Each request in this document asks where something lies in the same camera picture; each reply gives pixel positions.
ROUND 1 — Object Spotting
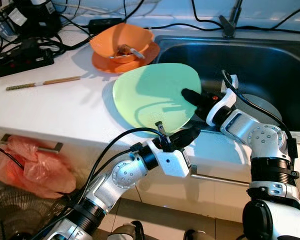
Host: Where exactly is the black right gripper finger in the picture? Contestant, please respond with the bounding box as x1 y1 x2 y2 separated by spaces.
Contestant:
182 88 204 107

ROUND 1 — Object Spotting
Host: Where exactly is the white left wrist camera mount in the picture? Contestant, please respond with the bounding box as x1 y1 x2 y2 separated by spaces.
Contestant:
149 139 192 178

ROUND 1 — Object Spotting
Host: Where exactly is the white ribbed bowl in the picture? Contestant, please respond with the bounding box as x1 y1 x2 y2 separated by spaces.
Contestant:
235 94 283 123

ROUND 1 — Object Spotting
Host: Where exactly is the wooden chopstick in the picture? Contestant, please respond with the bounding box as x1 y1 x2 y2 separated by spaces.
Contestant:
5 76 82 92
5 75 82 91

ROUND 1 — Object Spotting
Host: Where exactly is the black power brick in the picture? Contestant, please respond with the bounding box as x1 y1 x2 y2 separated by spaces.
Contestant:
87 17 125 32

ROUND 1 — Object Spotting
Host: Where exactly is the grey robot foot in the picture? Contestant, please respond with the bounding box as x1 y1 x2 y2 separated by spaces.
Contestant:
182 229 213 240
110 220 147 240

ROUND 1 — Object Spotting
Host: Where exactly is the stainless steel sink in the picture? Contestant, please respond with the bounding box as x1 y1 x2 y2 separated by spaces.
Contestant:
154 34 300 133

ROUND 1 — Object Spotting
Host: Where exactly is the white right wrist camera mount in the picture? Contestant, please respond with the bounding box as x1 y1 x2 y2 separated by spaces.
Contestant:
206 74 239 121

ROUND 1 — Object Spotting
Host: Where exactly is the green plate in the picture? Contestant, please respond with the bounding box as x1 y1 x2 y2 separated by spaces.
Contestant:
112 62 202 133

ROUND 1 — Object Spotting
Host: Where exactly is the steel drawer handle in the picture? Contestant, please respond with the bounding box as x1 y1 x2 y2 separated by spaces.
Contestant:
190 165 251 187
0 133 63 153

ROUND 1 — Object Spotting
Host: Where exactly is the grey left robot foot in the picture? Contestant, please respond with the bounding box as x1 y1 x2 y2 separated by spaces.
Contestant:
110 220 147 240

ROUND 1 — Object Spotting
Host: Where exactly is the black power adapter white label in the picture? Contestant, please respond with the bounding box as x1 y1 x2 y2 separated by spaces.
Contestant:
25 0 62 38
0 4 30 30

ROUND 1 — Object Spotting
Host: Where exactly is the orange plate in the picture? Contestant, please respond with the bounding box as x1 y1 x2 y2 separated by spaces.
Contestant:
91 42 161 75

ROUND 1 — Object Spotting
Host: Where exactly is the dark metal faucet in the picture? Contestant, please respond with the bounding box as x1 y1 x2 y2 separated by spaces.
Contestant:
219 0 243 38

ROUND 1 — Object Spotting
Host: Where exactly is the black power strip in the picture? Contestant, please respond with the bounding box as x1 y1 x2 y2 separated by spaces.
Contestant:
0 47 56 81

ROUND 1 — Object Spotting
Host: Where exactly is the orange bowl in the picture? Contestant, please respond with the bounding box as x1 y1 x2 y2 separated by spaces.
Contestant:
89 22 154 64

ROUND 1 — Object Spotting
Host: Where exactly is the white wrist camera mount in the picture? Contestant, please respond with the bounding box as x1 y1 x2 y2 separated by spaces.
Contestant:
206 74 239 121
149 139 192 178

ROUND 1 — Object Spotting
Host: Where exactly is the silver metal utensil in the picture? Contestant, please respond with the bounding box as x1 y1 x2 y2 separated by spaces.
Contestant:
117 44 147 61

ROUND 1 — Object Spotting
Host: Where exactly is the red plastic bag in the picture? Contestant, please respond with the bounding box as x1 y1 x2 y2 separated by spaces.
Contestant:
0 136 77 200

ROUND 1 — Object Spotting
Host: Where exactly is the grey right robot foot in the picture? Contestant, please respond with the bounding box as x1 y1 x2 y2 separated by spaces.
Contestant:
182 229 213 240

